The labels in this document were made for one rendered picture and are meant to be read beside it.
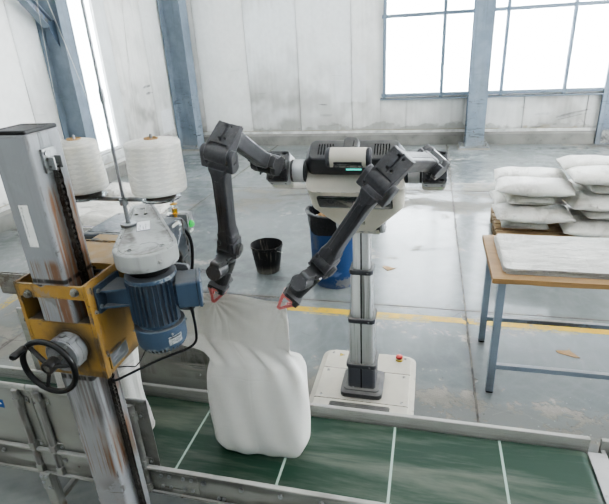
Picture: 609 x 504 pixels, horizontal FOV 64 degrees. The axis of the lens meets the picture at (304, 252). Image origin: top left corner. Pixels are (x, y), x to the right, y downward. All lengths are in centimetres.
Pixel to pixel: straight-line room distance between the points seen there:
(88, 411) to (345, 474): 98
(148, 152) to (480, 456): 167
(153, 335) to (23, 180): 54
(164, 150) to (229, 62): 878
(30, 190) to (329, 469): 145
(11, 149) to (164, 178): 38
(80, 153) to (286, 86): 841
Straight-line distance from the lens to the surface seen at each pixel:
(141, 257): 139
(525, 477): 219
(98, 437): 183
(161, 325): 151
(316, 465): 212
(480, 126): 919
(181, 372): 258
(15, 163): 145
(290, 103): 989
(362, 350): 246
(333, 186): 192
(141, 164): 147
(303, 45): 975
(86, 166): 162
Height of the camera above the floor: 193
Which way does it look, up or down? 23 degrees down
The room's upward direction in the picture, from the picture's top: 3 degrees counter-clockwise
